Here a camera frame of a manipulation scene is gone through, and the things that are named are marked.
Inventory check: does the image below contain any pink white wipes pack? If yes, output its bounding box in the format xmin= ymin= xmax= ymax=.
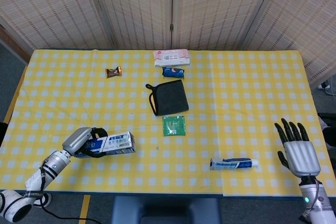
xmin=153 ymin=49 xmax=190 ymax=67

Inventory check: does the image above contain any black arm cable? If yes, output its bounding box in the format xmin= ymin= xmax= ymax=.
xmin=39 ymin=167 xmax=115 ymax=222

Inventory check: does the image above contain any brown candy wrapper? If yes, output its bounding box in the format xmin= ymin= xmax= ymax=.
xmin=105 ymin=66 xmax=123 ymax=79

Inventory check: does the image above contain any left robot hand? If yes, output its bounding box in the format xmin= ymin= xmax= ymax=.
xmin=62 ymin=126 xmax=109 ymax=159

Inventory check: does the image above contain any blue white toothpaste box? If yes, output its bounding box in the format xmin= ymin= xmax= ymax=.
xmin=81 ymin=131 xmax=137 ymax=158

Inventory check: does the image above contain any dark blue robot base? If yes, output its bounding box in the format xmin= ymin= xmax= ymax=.
xmin=111 ymin=196 xmax=221 ymax=224

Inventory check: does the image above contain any blue snack packet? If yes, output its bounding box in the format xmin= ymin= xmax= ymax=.
xmin=162 ymin=66 xmax=185 ymax=79

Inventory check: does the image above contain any green sachet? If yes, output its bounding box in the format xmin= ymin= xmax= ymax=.
xmin=162 ymin=115 xmax=186 ymax=137

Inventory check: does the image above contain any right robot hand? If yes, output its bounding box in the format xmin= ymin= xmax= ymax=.
xmin=274 ymin=118 xmax=322 ymax=178

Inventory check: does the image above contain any woven folding screen panel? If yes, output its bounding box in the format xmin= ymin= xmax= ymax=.
xmin=89 ymin=0 xmax=174 ymax=50
xmin=172 ymin=0 xmax=276 ymax=50
xmin=244 ymin=0 xmax=336 ymax=83
xmin=0 ymin=0 xmax=113 ymax=51

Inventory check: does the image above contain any dark grey folded cloth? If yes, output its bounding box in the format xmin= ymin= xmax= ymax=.
xmin=145 ymin=79 xmax=190 ymax=116

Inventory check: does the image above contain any white blue toothpaste tube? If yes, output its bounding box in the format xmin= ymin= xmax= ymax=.
xmin=209 ymin=157 xmax=259 ymax=172

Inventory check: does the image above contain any yellow white checked tablecloth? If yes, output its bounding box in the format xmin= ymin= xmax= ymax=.
xmin=0 ymin=49 xmax=325 ymax=197

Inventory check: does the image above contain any yellow floor tape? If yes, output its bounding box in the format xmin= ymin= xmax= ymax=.
xmin=78 ymin=195 xmax=91 ymax=224

